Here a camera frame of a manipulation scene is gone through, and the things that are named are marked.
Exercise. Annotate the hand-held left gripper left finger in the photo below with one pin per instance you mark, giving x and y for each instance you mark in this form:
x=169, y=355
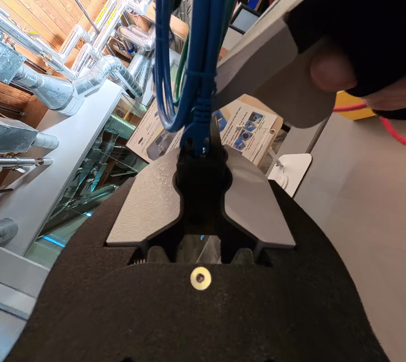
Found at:
x=146, y=210

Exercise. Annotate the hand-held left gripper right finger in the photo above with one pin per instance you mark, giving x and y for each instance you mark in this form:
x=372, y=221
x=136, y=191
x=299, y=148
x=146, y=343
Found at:
x=257, y=210

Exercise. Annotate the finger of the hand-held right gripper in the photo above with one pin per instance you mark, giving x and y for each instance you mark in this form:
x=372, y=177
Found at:
x=266, y=38

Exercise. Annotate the black ethernet port box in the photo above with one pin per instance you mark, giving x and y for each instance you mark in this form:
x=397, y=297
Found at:
x=202, y=191

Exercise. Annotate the yellow plastic bin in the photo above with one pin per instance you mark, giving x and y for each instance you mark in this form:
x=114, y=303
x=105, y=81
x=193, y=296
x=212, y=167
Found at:
x=355, y=113

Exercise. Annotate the person's right hand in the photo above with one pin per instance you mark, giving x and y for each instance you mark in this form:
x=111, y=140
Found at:
x=333, y=70

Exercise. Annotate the computer monitor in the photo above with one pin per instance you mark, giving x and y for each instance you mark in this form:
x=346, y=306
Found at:
x=244, y=19

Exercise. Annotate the white sign base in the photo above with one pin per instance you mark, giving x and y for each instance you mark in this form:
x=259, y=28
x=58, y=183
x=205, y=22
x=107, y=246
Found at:
x=295, y=168

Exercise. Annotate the printed instruction sheet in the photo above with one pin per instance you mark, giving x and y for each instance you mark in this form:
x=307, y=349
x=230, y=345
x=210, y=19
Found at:
x=254, y=127

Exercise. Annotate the white pillar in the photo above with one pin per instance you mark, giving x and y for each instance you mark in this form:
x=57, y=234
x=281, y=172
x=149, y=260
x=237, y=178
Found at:
x=70, y=146

